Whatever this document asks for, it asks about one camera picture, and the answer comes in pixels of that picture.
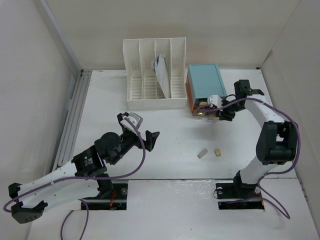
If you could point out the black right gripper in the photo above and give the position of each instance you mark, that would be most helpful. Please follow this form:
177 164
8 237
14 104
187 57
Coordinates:
224 116

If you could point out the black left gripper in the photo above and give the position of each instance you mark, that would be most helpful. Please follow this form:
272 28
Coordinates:
150 138

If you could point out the clear drawer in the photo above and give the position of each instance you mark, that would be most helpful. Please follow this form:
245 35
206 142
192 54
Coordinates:
213 117
199 113

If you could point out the small wooden stamp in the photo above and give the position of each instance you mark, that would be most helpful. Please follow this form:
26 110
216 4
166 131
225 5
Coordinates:
217 152

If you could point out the grey eraser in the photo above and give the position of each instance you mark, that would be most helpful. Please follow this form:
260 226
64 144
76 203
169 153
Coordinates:
202 153

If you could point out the white spiral notebook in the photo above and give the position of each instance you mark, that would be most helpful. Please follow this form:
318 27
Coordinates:
159 67

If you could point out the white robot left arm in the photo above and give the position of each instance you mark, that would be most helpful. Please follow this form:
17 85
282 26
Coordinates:
84 176

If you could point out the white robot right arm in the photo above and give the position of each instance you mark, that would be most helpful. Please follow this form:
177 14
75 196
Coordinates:
277 142

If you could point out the orange drawer box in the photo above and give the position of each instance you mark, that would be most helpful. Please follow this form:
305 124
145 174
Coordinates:
191 102

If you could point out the blue drawer box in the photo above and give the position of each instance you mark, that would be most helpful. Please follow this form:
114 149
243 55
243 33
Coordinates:
205 80

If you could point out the white plastic file organizer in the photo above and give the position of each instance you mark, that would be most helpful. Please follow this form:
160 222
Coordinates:
143 92

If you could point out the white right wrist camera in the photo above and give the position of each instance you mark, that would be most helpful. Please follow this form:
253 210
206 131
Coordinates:
214 101

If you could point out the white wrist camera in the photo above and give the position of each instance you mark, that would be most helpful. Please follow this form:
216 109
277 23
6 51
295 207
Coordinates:
131 121
214 101

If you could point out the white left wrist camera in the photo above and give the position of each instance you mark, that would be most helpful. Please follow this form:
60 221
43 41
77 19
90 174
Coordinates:
131 121

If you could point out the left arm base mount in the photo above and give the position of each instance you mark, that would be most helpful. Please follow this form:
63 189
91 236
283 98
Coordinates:
116 200

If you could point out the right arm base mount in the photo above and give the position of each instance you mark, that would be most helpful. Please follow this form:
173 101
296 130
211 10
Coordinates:
238 197

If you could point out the aluminium rail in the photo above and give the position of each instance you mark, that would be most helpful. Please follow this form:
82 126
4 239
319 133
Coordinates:
75 109

